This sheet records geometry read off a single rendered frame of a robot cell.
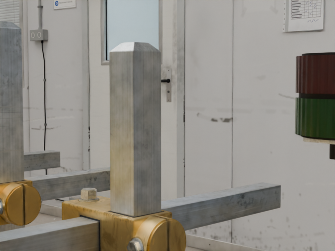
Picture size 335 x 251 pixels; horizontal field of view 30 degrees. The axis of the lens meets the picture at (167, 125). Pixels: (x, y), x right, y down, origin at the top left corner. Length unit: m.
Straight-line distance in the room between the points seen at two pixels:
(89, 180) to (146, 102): 0.35
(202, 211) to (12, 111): 0.26
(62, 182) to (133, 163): 0.32
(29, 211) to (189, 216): 0.20
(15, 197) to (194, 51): 3.25
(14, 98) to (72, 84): 3.99
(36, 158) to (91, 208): 0.54
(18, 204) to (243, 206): 0.27
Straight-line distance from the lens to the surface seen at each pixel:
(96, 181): 0.92
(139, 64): 0.57
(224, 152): 3.83
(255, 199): 0.78
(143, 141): 0.58
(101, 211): 0.61
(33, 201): 0.78
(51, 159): 1.17
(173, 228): 0.58
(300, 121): 0.38
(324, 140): 0.38
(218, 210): 0.73
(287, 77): 3.57
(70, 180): 0.89
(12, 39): 0.79
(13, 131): 0.79
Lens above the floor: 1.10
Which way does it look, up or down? 5 degrees down
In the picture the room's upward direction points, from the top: straight up
